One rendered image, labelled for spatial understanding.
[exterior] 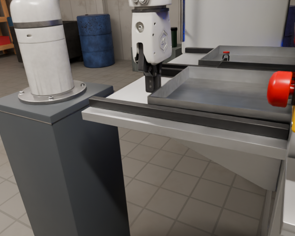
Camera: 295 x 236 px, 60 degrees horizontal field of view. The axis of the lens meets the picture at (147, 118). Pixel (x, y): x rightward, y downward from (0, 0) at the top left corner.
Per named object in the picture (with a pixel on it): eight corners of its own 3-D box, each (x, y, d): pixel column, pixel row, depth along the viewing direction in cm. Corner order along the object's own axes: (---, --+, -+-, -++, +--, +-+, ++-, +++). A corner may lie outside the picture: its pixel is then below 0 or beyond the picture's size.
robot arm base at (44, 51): (3, 99, 72) (-18, 30, 64) (55, 80, 87) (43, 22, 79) (50, 109, 63) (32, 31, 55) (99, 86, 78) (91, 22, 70)
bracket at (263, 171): (276, 183, 54) (286, 128, 48) (275, 192, 51) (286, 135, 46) (136, 149, 69) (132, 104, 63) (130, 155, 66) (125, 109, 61)
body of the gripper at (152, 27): (155, 4, 45) (157, 67, 50) (177, 2, 53) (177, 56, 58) (120, 5, 48) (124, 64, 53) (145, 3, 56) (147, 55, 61)
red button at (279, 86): (301, 102, 30) (308, 69, 29) (302, 115, 27) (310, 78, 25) (266, 98, 32) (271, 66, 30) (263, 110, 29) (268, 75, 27)
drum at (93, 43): (121, 62, 498) (116, 12, 460) (101, 69, 451) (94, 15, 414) (97, 60, 525) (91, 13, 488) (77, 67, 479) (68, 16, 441)
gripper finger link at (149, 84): (151, 66, 52) (153, 97, 55) (158, 63, 55) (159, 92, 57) (138, 65, 54) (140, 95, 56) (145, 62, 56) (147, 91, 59)
